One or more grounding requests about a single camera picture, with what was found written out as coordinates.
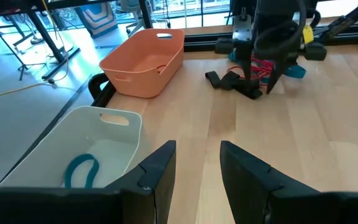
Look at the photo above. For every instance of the grey office chair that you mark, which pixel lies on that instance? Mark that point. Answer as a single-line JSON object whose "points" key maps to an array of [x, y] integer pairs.
{"points": [[134, 28]]}

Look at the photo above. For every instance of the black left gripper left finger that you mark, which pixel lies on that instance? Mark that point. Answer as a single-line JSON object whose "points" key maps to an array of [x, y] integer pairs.
{"points": [[141, 199]]}

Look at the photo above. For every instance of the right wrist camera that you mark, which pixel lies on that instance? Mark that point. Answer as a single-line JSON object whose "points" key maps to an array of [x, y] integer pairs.
{"points": [[242, 29]]}

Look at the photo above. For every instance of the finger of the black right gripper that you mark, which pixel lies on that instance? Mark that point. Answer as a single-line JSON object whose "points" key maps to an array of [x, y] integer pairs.
{"points": [[277, 73], [247, 59]]}

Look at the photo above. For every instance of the white plastic basket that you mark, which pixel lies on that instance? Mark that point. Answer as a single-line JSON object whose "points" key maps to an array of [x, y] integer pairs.
{"points": [[57, 137]]}

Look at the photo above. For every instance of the black side desk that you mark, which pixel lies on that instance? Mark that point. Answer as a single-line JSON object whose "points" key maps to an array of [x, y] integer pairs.
{"points": [[45, 40]]}

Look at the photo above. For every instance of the wide teal rubber band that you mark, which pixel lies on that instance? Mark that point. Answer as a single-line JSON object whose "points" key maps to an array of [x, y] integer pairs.
{"points": [[232, 56], [297, 72], [94, 169]]}

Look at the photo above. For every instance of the orange plastic basket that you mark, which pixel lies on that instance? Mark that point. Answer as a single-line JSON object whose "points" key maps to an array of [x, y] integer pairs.
{"points": [[135, 84]]}

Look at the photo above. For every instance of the black window frame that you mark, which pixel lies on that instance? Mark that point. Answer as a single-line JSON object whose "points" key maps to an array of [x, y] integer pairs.
{"points": [[145, 15]]}

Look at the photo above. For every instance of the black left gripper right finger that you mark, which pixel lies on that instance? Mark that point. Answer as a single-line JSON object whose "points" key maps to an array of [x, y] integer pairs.
{"points": [[250, 193]]}

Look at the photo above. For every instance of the blue patterned chair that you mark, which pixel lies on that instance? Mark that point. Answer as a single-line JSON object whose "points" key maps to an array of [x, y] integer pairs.
{"points": [[96, 18]]}

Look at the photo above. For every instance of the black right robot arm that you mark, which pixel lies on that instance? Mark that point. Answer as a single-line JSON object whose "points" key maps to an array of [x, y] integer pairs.
{"points": [[242, 6]]}

